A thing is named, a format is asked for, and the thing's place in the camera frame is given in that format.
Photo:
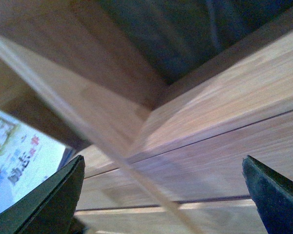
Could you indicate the wooden shelf cabinet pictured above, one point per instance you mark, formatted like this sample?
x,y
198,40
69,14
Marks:
x,y
163,159

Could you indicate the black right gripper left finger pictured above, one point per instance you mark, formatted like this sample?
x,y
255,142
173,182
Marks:
x,y
49,208

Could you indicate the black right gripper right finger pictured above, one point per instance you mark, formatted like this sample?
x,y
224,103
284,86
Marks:
x,y
273,195

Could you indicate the white illustrated children's book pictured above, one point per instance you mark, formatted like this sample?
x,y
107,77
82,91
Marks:
x,y
28,157

